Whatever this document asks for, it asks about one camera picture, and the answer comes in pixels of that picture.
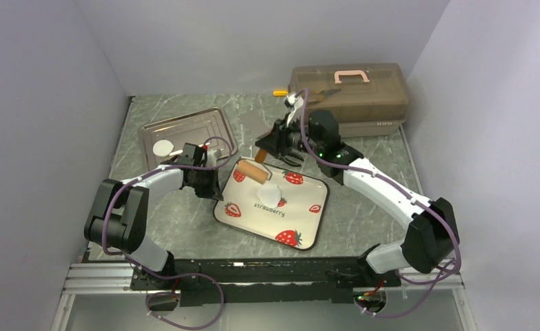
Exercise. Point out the flat round dough wrapper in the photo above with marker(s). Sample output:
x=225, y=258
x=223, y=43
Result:
x=163, y=148

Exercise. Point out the strawberry pattern white tray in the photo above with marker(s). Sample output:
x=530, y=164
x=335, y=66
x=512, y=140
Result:
x=294, y=222

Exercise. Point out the wooden rolling pin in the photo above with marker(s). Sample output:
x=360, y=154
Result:
x=254, y=168

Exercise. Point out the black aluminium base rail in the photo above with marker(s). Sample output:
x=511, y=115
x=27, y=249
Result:
x=208, y=281

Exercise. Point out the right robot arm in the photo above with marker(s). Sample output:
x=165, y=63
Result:
x=431, y=231

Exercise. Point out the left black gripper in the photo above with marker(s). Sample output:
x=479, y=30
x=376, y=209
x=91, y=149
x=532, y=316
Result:
x=212, y=191

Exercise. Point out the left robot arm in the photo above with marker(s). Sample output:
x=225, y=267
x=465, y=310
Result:
x=118, y=218

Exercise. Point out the white dough ball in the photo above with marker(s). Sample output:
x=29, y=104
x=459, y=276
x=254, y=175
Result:
x=269, y=194

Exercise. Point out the yellow small object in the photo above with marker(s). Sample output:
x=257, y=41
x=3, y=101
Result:
x=280, y=93

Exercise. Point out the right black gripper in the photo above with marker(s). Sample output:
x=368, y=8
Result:
x=276, y=143

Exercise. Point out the steel baking tray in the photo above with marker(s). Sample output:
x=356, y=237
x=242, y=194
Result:
x=193, y=128

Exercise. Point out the brown translucent tool box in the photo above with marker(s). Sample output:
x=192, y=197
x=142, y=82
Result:
x=365, y=99

